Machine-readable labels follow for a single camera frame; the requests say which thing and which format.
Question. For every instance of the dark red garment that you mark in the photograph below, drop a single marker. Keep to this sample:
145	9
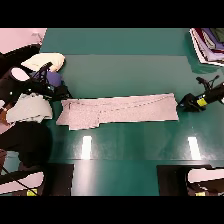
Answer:
200	37

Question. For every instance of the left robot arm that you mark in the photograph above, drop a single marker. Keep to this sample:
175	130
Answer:
16	85

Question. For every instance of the light grey garment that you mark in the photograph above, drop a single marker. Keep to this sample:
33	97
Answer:
30	108

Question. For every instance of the white garment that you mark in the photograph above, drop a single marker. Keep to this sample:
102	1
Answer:
199	53

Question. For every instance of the cream garment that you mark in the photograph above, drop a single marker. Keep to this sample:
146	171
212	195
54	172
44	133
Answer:
45	60

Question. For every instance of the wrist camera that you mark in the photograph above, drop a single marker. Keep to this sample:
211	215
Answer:
204	82
42	72

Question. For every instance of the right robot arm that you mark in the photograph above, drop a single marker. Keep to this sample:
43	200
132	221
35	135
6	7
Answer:
216	94

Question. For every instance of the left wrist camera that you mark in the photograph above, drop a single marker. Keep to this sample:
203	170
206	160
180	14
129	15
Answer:
42	72

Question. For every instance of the pink garment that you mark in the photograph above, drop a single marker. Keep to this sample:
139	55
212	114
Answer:
16	39

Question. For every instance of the blue garment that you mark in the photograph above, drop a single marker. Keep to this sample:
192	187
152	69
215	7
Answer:
54	78

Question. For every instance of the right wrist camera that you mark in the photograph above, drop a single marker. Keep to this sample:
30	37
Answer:
204	82

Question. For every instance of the black garment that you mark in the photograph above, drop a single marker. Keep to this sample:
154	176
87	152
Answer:
25	141

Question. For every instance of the pale pink patterned shirt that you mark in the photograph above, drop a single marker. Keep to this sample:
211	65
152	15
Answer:
126	110

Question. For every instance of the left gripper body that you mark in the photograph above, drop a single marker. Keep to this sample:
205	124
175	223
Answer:
62	92

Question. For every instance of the purple garment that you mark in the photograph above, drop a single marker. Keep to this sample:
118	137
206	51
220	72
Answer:
215	50

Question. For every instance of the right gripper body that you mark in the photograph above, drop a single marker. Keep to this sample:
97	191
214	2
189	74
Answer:
190	102

